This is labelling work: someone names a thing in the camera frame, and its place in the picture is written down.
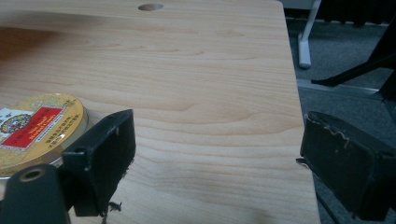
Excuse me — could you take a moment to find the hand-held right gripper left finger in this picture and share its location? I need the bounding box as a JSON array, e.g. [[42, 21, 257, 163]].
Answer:
[[61, 108, 137, 217]]

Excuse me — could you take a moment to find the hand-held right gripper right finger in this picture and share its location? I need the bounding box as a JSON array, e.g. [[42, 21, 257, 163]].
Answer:
[[299, 110, 396, 222]]

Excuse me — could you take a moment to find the round yellow tin red label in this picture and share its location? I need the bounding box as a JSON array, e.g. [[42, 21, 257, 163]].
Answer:
[[0, 92, 91, 180]]

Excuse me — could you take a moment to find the black stand leg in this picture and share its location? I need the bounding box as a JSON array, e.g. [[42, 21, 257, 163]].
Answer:
[[311, 18, 396, 102]]

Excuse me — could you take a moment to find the white metal table leg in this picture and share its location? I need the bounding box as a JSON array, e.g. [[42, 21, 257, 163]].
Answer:
[[297, 0, 323, 70]]

